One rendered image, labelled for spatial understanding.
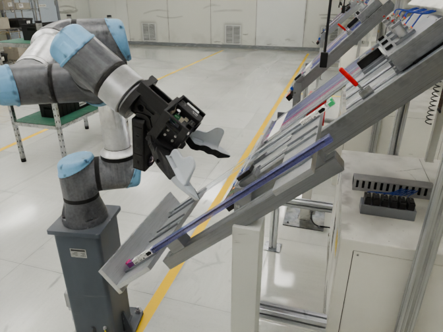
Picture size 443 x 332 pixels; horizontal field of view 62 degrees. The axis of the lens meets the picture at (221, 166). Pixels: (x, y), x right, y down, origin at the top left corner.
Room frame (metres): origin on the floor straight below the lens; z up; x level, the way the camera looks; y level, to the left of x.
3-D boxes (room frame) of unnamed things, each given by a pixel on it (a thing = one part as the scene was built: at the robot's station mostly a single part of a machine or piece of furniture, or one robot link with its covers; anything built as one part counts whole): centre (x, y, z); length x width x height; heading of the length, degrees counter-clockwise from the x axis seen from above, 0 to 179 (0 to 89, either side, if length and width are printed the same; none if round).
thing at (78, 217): (1.09, 0.47, 0.60); 0.15 x 0.15 x 0.10
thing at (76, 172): (1.10, 0.47, 0.72); 0.13 x 0.12 x 0.14; 104
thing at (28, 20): (7.10, 3.64, 0.82); 0.40 x 0.30 x 0.14; 169
